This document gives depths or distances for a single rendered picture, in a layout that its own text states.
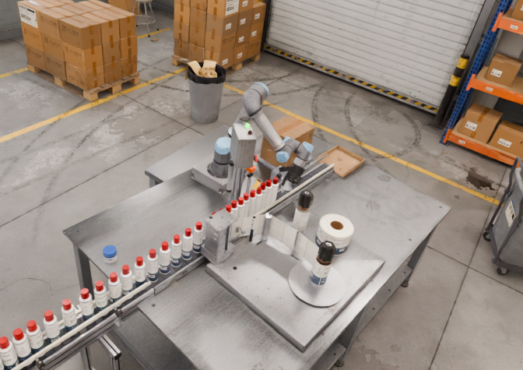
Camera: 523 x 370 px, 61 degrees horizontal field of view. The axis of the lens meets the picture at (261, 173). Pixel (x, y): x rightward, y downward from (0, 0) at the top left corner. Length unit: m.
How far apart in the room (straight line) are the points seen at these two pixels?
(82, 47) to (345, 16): 3.62
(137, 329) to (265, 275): 0.97
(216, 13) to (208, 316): 4.54
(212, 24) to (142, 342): 4.37
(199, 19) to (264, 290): 4.61
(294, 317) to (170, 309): 0.61
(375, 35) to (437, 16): 0.85
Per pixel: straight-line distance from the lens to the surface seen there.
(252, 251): 2.54
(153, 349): 2.94
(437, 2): 6.43
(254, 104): 2.66
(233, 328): 2.28
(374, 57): 6.81
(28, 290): 3.63
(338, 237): 2.55
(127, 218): 2.79
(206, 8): 6.27
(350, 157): 3.60
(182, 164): 3.22
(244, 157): 2.41
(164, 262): 2.33
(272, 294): 2.37
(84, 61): 5.59
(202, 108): 5.25
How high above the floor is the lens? 2.71
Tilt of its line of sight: 36 degrees down
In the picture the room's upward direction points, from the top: 9 degrees clockwise
